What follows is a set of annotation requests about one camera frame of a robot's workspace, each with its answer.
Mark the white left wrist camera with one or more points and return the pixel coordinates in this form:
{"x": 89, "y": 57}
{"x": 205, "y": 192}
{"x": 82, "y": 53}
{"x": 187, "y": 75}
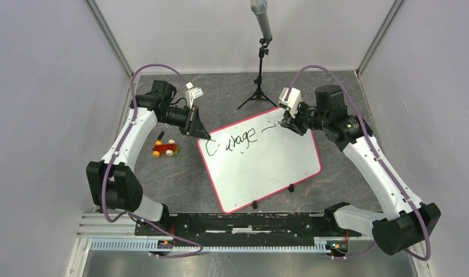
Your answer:
{"x": 192, "y": 93}

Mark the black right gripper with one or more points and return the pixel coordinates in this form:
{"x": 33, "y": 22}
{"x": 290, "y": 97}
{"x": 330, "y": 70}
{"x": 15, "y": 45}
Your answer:
{"x": 293, "y": 123}

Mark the red yellow toy car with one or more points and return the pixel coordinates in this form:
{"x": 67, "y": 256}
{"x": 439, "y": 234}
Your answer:
{"x": 170, "y": 148}

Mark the white toothed cable rail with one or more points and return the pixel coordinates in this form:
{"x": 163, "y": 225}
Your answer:
{"x": 158, "y": 246}

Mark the pink framed whiteboard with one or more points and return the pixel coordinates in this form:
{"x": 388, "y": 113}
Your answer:
{"x": 252, "y": 159}

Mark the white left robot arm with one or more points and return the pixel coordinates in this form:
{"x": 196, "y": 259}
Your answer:
{"x": 112, "y": 181}

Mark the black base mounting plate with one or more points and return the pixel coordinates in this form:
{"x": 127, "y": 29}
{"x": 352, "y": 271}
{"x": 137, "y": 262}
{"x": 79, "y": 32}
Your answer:
{"x": 250, "y": 229}

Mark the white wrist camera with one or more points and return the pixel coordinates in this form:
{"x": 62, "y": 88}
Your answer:
{"x": 289, "y": 100}
{"x": 192, "y": 93}

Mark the black tripod stand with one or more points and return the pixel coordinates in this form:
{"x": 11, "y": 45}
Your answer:
{"x": 258, "y": 94}

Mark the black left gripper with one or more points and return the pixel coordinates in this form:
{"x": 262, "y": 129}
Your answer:
{"x": 193, "y": 126}

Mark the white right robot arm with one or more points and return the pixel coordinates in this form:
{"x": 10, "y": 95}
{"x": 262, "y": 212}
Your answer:
{"x": 405, "y": 219}

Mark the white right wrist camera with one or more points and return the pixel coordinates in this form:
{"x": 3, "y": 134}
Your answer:
{"x": 289, "y": 100}

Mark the silver microphone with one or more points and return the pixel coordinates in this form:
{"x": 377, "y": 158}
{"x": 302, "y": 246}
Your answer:
{"x": 259, "y": 9}

